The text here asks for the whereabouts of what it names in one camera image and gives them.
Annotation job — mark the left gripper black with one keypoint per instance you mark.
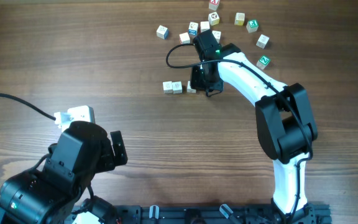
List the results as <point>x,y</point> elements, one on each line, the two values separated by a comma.
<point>107,162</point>

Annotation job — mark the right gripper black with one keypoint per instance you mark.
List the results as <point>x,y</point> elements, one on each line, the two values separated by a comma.
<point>195,83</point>

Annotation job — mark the wooden block red picture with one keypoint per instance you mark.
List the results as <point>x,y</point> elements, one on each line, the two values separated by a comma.
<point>189,89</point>

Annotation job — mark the wooden block number nine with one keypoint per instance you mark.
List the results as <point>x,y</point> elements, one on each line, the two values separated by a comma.
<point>177,87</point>

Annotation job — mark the wooden block number six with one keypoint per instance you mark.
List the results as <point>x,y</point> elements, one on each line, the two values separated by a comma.
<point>168,87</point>

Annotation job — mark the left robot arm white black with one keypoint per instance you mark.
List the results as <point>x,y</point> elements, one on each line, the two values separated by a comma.
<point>83,150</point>

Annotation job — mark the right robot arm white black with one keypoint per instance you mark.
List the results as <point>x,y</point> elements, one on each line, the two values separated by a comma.
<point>285,124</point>

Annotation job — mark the wooden block number eight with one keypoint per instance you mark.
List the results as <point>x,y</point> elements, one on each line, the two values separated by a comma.
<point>184,38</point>

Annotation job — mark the wooden block number one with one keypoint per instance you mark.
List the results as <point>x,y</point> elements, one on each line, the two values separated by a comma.
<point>217,35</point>

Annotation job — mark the blue sided wooden block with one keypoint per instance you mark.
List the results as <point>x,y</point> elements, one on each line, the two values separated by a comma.
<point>193,28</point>

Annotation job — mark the wooden block beside blue one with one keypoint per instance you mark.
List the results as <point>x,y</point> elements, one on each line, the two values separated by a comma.
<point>204,26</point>

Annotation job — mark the green Z wooden block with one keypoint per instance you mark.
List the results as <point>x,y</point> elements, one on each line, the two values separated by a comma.
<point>263,62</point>

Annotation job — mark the yellow wooden block with animal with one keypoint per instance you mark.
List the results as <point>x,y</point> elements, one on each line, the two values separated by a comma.
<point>213,18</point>

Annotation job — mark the blue edged wooden block left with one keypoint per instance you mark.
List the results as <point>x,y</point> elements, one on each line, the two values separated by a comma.
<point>162,32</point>

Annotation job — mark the white wooden block far right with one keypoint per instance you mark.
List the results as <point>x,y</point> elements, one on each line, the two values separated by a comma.
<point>262,41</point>

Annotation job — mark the yellow plain wooden block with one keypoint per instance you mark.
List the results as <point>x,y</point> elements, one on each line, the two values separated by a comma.
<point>239,19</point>

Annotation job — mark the green letter wooden block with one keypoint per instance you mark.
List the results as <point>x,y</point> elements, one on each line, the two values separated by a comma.
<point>252,26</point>

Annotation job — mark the red X wooden block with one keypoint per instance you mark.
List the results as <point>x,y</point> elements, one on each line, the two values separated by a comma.
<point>214,4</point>

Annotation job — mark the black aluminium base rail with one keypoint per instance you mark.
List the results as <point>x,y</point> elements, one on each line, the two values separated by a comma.
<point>262,213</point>

